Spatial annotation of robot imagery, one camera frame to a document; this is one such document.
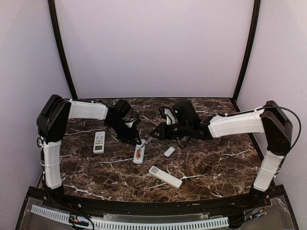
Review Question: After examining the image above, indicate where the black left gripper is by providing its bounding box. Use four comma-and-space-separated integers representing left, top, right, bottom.
106, 118, 142, 145

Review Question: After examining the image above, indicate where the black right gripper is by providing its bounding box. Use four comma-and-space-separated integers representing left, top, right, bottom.
150, 121, 191, 140

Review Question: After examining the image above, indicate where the white remote with battery compartment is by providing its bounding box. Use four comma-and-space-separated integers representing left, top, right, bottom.
133, 139, 146, 164

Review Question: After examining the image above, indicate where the white battery cover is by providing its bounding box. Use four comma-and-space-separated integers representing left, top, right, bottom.
164, 146, 176, 157

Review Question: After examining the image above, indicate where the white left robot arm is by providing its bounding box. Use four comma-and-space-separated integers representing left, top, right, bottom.
36, 94, 142, 190

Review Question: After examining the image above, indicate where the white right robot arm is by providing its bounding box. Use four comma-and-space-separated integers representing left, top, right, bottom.
150, 101, 293, 208

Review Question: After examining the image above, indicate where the orange battery in remote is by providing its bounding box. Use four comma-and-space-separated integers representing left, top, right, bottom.
135, 149, 142, 159

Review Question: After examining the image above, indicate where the white remote with green buttons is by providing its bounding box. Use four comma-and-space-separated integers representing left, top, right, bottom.
93, 131, 106, 154

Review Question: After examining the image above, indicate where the white remote with QR label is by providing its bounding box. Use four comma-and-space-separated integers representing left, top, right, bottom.
149, 166, 182, 188

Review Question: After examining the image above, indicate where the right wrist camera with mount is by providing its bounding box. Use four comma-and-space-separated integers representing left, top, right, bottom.
158, 101, 201, 125

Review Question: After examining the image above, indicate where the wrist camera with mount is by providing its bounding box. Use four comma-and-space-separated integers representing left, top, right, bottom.
114, 99, 141, 127
158, 101, 201, 125

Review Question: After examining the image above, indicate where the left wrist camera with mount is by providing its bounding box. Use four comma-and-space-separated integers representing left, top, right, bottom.
114, 99, 141, 127

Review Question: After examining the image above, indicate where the white slotted cable duct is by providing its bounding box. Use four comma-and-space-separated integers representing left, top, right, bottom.
31, 205, 229, 230

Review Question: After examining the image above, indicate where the black curved front rail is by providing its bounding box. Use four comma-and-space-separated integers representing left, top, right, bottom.
55, 185, 285, 216

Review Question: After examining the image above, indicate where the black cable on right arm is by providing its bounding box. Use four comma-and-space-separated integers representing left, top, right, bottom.
263, 105, 302, 156

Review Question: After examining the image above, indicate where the black right rear frame post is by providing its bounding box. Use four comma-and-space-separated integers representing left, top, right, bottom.
232, 0, 261, 104

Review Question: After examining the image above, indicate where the black frame post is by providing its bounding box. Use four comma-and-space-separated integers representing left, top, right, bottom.
232, 0, 261, 104
47, 0, 78, 99

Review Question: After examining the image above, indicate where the black left rear frame post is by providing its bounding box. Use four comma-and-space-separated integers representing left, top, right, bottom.
47, 0, 78, 99

